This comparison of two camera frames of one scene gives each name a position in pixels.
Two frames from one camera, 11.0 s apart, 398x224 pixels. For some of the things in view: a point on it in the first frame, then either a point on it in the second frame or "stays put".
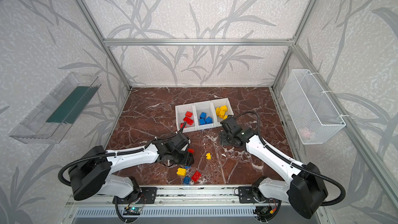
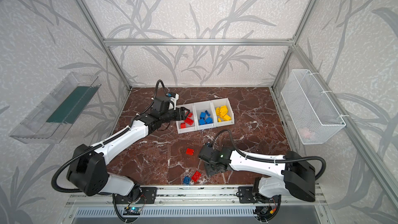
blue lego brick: (209, 120) stays put
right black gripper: (229, 140) to (212, 166)
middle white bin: (206, 107) stays put
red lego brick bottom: (196, 176) stays put
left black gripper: (175, 158) to (175, 114)
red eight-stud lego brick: (188, 121) stays put
